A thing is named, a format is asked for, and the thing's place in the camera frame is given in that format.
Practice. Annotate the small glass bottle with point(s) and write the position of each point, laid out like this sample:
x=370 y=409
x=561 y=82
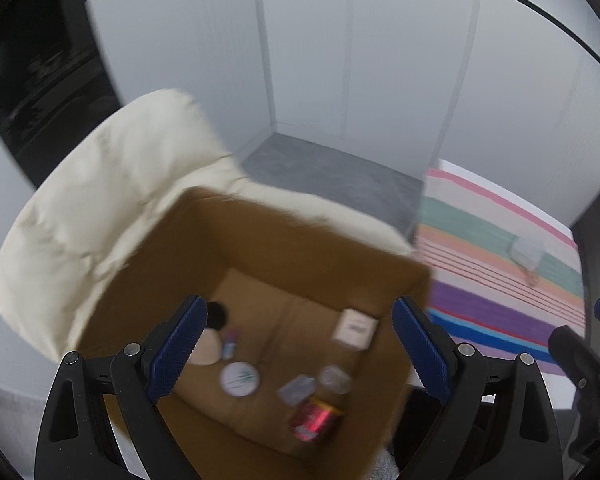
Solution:
x=531 y=278

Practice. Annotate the grey fleece garment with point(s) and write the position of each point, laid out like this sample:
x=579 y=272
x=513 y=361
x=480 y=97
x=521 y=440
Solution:
x=382 y=470

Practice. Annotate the white table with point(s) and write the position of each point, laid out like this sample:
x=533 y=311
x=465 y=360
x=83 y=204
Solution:
x=560 y=390

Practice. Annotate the striped colourful cloth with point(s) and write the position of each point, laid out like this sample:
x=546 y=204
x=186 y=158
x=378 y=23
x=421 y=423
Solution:
x=480 y=240

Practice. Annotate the brown cardboard box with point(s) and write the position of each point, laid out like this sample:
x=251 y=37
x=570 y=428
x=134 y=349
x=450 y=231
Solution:
x=280 y=240

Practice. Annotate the translucent plastic container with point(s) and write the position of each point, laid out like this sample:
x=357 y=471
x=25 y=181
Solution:
x=527 y=252

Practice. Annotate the white round powder compact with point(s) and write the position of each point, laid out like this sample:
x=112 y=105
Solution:
x=240 y=379

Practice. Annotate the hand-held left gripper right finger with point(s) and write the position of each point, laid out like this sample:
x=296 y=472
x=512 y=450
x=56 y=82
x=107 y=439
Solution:
x=425 y=355

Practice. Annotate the clear round plastic cap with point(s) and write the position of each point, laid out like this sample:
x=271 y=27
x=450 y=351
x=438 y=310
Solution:
x=336 y=379

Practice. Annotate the small cream carton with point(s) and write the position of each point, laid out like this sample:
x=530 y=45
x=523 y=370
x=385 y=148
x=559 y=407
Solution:
x=355 y=329

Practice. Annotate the red metal can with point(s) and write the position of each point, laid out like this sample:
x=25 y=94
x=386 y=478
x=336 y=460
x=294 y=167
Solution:
x=312 y=420

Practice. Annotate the black round lid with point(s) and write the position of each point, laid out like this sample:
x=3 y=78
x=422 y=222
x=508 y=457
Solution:
x=219 y=314

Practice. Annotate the small blue bottle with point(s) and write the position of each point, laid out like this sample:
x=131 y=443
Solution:
x=229 y=347

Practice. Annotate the beige oval makeup puff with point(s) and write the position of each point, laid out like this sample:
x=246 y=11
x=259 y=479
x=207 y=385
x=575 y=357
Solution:
x=207 y=347

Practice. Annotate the dark glass cabinet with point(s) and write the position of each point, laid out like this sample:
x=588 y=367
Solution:
x=30 y=60

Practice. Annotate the cream padded chair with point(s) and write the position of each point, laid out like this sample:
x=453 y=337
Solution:
x=105 y=185

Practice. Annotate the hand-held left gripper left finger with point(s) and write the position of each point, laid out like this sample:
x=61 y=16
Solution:
x=175 y=350

